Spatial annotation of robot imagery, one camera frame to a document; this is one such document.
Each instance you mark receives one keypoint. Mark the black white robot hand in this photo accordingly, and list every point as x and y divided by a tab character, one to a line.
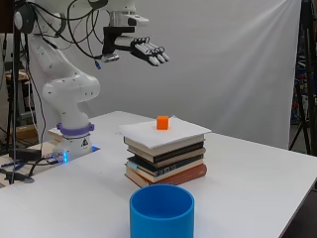
148	51

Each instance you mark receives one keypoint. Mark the orange cube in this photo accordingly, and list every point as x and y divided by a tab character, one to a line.
162	123

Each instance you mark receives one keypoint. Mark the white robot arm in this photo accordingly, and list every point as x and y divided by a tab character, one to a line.
71	89

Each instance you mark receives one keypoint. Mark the white backdrop sheet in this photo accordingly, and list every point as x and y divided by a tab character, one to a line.
231	66

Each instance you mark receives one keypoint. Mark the book with cream pages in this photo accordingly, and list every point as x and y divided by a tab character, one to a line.
158	149

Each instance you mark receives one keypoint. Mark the black book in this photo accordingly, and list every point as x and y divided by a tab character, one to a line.
180	152

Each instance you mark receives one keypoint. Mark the dark blue printed book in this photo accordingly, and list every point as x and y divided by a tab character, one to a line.
165	171

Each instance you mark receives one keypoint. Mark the red-brown book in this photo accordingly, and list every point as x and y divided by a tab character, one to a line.
191	174

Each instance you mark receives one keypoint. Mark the black stand pole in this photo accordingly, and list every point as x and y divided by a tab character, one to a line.
16	99

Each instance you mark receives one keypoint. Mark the cardboard box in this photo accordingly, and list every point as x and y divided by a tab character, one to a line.
27	133

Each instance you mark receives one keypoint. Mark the black power box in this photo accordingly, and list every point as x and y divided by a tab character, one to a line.
25	154

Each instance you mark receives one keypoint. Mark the black tripod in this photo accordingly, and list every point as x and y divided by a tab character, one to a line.
308	82

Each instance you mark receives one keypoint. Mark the blue round tub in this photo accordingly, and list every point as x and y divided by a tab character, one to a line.
161	218

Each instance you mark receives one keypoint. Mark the blue pen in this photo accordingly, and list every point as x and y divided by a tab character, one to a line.
11	163

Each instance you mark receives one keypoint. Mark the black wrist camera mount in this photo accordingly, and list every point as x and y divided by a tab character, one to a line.
110	34

